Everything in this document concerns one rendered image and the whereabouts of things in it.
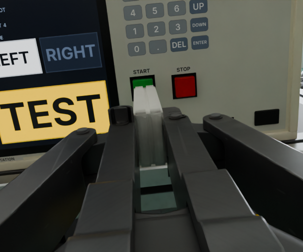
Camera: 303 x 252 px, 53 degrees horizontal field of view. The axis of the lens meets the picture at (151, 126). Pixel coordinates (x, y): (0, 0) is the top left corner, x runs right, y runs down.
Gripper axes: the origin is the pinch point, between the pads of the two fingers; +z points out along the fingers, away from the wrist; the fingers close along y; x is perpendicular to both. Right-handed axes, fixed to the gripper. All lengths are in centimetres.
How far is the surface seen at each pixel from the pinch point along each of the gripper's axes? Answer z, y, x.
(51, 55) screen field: 9.5, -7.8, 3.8
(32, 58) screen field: 9.5, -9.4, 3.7
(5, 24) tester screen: 9.5, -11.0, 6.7
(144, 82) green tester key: 9.0, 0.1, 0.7
